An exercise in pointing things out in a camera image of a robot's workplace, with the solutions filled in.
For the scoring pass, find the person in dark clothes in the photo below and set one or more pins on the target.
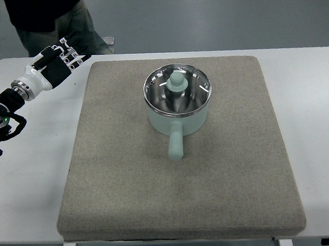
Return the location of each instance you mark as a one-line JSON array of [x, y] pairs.
[[41, 23]]

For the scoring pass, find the glass lid with green knob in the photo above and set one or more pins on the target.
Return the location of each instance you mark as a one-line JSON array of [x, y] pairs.
[[177, 90]]

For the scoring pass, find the beige fabric mat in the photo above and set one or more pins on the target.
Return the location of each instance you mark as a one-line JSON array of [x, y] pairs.
[[184, 148]]

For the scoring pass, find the mint green saucepan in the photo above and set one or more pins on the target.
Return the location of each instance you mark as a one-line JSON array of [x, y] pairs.
[[177, 126]]

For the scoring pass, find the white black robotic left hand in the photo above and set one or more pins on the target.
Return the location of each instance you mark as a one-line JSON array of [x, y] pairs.
[[51, 66]]

